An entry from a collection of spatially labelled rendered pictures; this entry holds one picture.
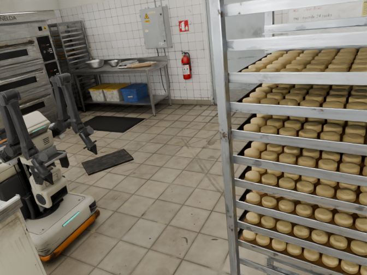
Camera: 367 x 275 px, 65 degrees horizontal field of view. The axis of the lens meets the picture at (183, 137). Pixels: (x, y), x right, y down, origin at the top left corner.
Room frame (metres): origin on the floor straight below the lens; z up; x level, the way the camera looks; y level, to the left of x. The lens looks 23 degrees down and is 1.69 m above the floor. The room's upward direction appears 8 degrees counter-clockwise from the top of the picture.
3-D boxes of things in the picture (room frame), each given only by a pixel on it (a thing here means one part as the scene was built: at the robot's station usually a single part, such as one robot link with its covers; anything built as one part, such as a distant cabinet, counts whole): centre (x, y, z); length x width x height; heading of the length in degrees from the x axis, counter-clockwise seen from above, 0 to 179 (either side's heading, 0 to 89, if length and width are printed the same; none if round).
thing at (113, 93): (5.93, 1.24, 0.36); 0.47 x 0.38 x 0.26; 150
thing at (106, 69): (5.85, 1.11, 0.49); 1.90 x 0.72 x 0.98; 60
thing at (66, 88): (2.09, 0.79, 1.18); 0.11 x 0.06 x 0.43; 152
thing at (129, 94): (5.70, 0.85, 0.36); 0.47 x 0.38 x 0.26; 152
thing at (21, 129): (1.71, 0.99, 1.18); 0.11 x 0.06 x 0.43; 152
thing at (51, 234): (2.12, 1.30, 0.16); 0.67 x 0.64 x 0.25; 62
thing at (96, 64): (6.11, 1.59, 0.95); 0.39 x 0.39 x 0.14
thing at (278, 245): (0.80, -0.30, 0.87); 0.05 x 0.05 x 0.02
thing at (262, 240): (0.83, -0.25, 0.87); 0.05 x 0.05 x 0.02
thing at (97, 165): (3.45, 1.05, 0.02); 0.60 x 0.40 x 0.03; 117
